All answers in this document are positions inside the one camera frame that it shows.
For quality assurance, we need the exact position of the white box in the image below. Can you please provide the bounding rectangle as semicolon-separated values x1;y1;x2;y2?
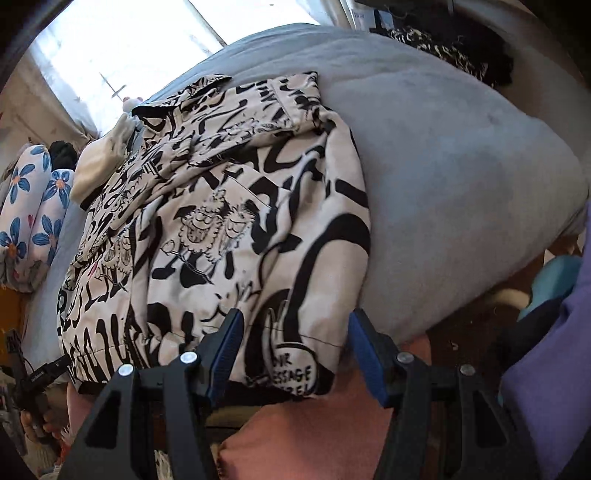
348;0;385;34

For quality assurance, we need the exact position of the white sheer curtain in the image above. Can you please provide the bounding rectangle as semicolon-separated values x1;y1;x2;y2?
28;0;357;139

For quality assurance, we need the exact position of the black white patterned cloth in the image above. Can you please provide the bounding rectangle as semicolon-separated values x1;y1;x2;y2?
385;25;491;82

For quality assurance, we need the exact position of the blue bed blanket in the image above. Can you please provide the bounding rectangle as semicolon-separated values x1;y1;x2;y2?
21;23;590;366

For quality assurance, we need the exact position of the black patterned clothes pile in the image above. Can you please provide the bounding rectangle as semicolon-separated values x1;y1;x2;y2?
392;0;514;89

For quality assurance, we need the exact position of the beige curtain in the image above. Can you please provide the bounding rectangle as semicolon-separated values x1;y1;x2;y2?
0;51;100;154

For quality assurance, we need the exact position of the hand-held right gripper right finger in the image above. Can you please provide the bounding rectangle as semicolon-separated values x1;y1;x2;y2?
348;308;539;480

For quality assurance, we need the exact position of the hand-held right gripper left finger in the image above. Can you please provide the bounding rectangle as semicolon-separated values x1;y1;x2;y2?
58;308;245;480

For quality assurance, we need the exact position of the blue floral pillow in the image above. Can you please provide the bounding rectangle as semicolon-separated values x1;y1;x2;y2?
0;144;52;278
11;168;75;294

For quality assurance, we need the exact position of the person's left hand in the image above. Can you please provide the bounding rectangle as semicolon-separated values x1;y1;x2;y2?
21;406;64;445

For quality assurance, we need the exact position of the small black cloth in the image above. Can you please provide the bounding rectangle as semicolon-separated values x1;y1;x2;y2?
48;141;79;170

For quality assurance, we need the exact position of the teal object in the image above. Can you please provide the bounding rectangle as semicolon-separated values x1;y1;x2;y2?
517;255;584;322

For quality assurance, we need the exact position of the person's purple clothing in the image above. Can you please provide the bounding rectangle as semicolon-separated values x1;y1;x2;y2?
501;198;591;480

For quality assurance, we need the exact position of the black white printed jacket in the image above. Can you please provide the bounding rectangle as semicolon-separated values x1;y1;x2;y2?
56;71;373;398

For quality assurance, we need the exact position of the folded cream garment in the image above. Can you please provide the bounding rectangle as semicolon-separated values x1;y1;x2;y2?
70;113;136;202

